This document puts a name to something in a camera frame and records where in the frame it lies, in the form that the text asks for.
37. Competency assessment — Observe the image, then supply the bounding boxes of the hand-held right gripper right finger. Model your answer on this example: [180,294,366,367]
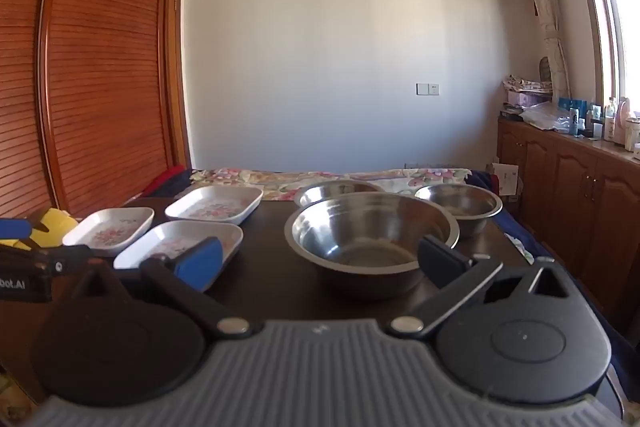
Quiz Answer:
[390,236,571,341]

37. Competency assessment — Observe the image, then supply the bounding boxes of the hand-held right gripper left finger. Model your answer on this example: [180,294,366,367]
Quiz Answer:
[70,237,253,341]

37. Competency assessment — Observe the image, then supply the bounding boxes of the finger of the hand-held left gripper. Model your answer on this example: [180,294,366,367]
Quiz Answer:
[0,217,46,242]
[0,244,92,276]

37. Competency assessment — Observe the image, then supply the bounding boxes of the medium floral rectangular plate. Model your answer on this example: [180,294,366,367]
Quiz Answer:
[113,220,244,279]

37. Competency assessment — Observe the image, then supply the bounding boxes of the large floral rectangular plate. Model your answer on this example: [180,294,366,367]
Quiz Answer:
[165,185,264,226]

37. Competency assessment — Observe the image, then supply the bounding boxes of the small stainless steel bowl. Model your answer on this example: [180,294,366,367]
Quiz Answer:
[414,183,503,238]

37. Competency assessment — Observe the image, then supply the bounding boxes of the small floral rectangular plate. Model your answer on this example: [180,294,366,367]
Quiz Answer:
[62,207,155,258]

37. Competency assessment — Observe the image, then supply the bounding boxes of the large stainless steel bowl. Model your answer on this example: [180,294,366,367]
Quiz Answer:
[284,192,460,301]

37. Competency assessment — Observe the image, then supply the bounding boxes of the medium stainless steel bowl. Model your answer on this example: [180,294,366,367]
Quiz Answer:
[294,179,386,208]

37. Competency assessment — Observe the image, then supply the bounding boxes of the yellow plush toy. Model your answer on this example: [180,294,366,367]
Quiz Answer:
[14,208,79,251]

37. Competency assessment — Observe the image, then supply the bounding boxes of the red and navy blanket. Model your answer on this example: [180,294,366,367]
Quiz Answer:
[125,164,195,208]

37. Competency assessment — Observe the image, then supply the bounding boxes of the navy and red cloth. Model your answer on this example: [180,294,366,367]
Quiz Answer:
[469,169,502,196]

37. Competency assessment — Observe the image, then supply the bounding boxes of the white paper box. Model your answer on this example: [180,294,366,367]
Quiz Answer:
[492,163,521,198]

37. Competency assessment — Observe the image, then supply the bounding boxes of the floral bedspread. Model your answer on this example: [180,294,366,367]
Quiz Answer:
[189,167,501,202]

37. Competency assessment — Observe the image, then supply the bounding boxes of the wooden cabinet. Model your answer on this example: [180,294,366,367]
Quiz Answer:
[496,116,640,333]

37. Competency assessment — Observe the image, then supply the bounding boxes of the clear plastic bags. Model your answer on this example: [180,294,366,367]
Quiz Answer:
[520,101,575,136]

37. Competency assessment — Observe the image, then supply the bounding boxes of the pile of patterned boxes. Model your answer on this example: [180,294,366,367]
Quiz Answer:
[501,74,555,120]

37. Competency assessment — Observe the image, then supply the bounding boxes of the wooden louvered wardrobe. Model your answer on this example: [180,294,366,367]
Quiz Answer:
[0,0,192,219]

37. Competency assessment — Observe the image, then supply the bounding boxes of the row of bottles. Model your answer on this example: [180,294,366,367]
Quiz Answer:
[557,96,640,158]

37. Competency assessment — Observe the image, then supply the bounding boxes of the wooden framed window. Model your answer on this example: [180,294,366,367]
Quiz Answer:
[575,0,640,112]

